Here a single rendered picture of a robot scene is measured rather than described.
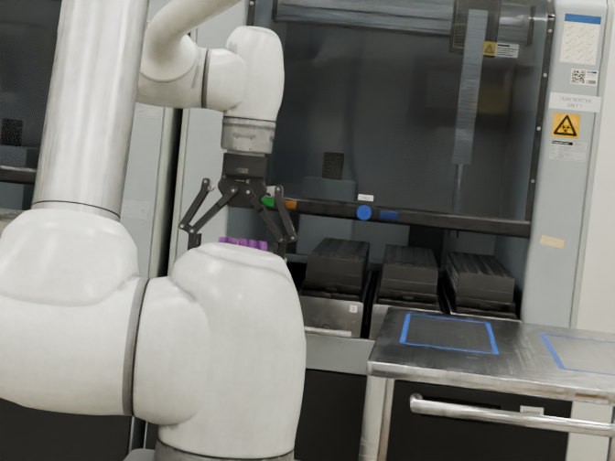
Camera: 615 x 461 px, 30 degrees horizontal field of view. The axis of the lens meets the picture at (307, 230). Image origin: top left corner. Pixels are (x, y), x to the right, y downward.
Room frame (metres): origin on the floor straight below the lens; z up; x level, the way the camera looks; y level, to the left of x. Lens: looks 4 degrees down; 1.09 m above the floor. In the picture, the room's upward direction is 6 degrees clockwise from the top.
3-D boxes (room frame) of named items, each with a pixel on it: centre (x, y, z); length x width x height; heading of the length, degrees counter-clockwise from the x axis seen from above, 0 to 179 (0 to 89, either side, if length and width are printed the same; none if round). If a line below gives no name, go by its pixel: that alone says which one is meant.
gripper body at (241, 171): (1.95, 0.12, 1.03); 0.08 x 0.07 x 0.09; 86
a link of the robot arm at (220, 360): (1.27, 0.08, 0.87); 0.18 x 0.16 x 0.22; 91
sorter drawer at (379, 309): (2.54, -0.23, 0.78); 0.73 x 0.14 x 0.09; 176
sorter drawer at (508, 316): (2.53, -0.38, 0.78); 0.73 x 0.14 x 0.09; 176
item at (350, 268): (2.32, -0.06, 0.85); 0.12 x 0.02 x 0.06; 86
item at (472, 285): (2.29, -0.37, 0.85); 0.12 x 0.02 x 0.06; 85
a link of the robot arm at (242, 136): (1.95, 0.12, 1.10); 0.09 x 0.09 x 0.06
